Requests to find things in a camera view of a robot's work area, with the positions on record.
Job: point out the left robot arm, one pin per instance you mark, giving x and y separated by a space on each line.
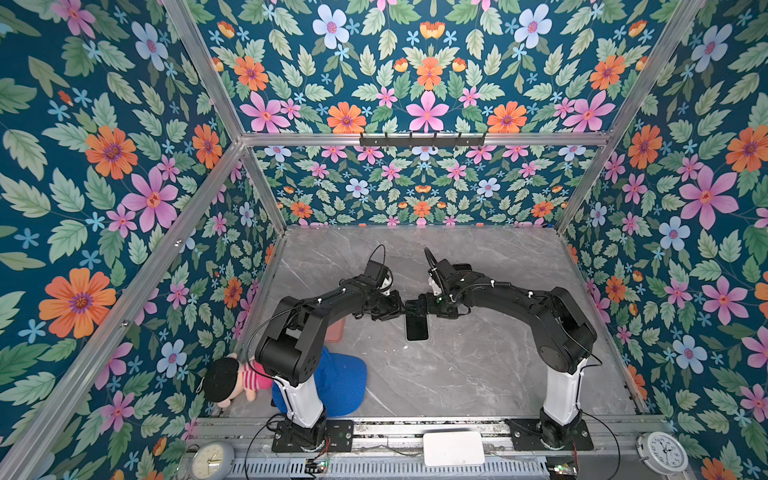
291 347

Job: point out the pink phone case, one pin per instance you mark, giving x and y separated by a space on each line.
335 332

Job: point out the blue cap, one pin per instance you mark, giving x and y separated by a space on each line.
338 383

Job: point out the round clock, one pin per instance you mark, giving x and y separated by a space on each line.
212 461
662 453

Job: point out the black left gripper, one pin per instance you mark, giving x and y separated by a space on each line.
396 309

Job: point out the left round clock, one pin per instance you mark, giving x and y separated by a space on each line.
212 461

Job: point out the black hook rail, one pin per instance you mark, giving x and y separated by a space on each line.
439 140

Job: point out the right round clock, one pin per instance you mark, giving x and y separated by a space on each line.
662 453

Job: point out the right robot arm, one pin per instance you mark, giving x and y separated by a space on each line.
562 333

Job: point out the white box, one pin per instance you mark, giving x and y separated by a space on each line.
453 449

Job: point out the plush doll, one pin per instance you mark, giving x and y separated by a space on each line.
228 378

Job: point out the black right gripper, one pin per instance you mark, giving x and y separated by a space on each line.
425 304

